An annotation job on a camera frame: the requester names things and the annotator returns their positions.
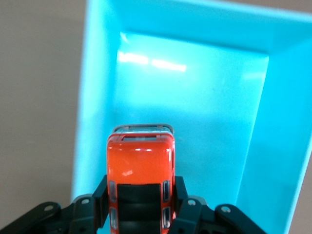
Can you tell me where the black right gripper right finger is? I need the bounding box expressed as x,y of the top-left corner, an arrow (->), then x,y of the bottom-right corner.
168,175 -> 267,234

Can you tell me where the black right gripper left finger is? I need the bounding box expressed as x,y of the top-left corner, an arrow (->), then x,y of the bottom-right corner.
0,174 -> 109,234

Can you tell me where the orange toy bus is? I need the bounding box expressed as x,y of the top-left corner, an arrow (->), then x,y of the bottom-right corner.
106,123 -> 176,234

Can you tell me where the blue plastic box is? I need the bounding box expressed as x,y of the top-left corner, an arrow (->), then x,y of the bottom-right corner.
70,0 -> 312,234

